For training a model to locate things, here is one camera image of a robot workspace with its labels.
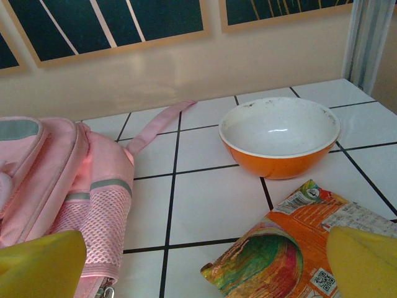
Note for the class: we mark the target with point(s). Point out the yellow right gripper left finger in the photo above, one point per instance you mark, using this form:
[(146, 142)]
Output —
[(40, 267)]

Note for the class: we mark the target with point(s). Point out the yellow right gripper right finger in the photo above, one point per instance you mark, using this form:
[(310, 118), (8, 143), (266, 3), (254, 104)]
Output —
[(366, 267)]

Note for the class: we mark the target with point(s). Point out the pink student backpack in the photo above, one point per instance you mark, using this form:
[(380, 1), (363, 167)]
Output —
[(102, 167)]

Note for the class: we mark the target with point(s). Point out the orange snack packet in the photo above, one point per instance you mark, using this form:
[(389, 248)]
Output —
[(279, 248)]

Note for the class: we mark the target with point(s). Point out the aluminium frame post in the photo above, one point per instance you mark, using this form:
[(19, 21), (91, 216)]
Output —
[(363, 46)]

